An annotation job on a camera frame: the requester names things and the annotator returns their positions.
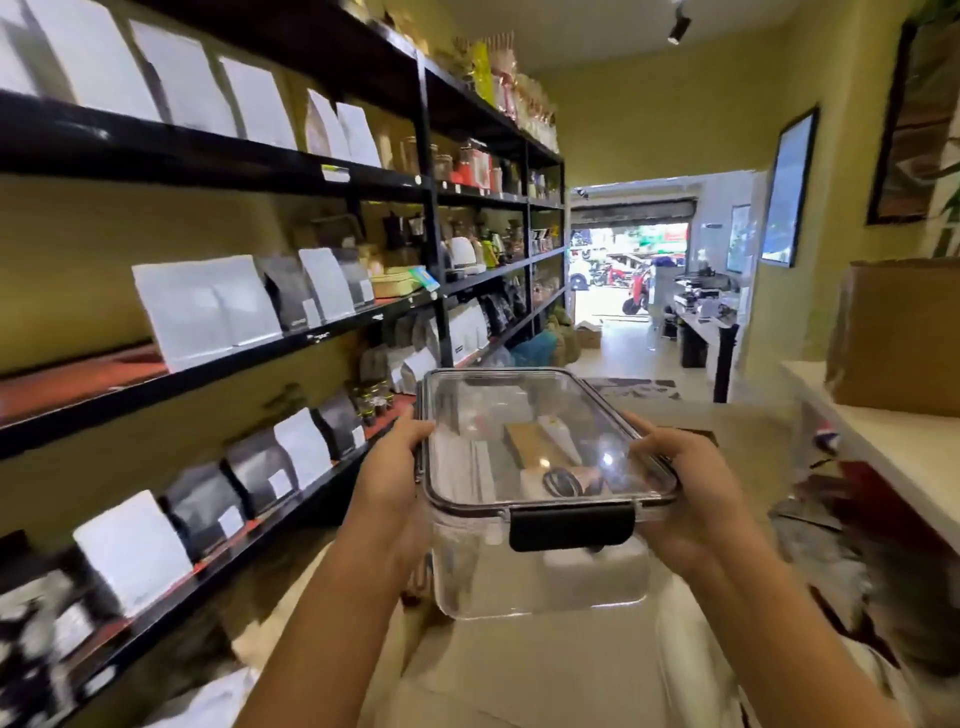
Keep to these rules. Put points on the person's right hand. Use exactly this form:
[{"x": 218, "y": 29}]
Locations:
[{"x": 701, "y": 510}]

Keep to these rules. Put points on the person's left hand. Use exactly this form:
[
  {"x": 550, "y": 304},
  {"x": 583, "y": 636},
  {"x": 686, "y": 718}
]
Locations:
[{"x": 386, "y": 495}]

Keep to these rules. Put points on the person's left thumb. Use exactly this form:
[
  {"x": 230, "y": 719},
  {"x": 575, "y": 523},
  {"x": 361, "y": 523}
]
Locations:
[{"x": 409, "y": 429}]

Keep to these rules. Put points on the person's right thumb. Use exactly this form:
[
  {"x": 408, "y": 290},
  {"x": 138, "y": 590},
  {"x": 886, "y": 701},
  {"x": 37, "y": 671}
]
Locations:
[{"x": 651, "y": 436}]

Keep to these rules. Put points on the clear plastic box black latches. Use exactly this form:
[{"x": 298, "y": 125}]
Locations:
[{"x": 540, "y": 457}]

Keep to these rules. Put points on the person's left forearm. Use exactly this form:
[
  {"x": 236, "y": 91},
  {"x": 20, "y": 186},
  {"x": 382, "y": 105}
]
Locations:
[{"x": 337, "y": 645}]

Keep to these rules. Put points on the person's right forearm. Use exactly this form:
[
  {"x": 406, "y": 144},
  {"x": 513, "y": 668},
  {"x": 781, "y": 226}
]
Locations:
[{"x": 795, "y": 645}]

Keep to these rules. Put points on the cluster of small jars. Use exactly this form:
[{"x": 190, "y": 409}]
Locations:
[{"x": 371, "y": 403}]

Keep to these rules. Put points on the white paper packets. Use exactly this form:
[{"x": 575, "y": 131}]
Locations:
[{"x": 459, "y": 469}]

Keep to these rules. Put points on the black pouch white label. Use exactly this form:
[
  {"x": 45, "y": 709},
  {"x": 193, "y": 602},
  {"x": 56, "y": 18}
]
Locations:
[
  {"x": 289, "y": 292},
  {"x": 202, "y": 506},
  {"x": 356, "y": 281},
  {"x": 340, "y": 424},
  {"x": 259, "y": 469}
]

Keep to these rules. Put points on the small brown box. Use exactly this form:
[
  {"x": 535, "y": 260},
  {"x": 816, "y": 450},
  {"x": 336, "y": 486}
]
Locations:
[{"x": 534, "y": 448}]

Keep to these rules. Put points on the counter with equipment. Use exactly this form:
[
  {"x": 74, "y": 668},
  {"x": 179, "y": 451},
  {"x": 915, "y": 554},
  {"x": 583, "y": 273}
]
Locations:
[{"x": 705, "y": 307}]

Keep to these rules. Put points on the yellow flat box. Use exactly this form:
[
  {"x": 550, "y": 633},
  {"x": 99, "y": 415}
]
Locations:
[{"x": 396, "y": 285}]

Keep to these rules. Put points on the red motorbike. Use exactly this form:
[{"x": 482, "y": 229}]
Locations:
[{"x": 637, "y": 289}]

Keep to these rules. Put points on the white kettle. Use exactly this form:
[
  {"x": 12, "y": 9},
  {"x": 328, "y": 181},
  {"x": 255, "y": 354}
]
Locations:
[{"x": 463, "y": 255}]

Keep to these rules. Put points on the grey roller shutter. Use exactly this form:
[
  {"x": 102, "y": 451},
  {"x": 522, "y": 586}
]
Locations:
[{"x": 634, "y": 210}]

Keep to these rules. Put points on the large white pouch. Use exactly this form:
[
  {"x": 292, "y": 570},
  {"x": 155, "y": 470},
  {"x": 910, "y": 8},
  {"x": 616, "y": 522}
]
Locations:
[{"x": 199, "y": 311}]

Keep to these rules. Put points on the white side table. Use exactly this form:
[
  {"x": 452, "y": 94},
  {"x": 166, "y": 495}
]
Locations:
[{"x": 892, "y": 442}]

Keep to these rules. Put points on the black metal shelving unit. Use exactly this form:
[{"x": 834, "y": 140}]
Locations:
[{"x": 420, "y": 187}]

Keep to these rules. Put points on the brown cardboard box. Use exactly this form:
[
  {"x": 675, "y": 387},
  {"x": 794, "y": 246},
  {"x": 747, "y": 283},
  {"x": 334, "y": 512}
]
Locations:
[{"x": 896, "y": 337}]

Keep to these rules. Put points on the red box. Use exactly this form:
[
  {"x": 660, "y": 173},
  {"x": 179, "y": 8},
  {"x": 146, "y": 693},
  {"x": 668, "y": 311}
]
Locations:
[{"x": 474, "y": 166}]

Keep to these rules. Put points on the black framed poster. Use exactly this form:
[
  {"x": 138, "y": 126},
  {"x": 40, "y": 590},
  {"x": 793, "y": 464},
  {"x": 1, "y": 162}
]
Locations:
[{"x": 787, "y": 187}]

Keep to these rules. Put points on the row of packets atop shelving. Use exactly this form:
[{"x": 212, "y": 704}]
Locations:
[{"x": 517, "y": 97}]

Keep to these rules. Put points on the black track spotlight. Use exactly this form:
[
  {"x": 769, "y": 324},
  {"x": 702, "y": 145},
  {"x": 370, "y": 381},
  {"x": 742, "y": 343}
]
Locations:
[{"x": 679, "y": 26}]

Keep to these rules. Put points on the row of white pouches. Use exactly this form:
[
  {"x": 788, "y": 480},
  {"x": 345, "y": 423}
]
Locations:
[{"x": 187, "y": 79}]

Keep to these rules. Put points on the dark framed picture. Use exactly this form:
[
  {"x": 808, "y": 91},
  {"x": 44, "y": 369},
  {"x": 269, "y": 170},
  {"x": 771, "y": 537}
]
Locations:
[{"x": 919, "y": 120}]

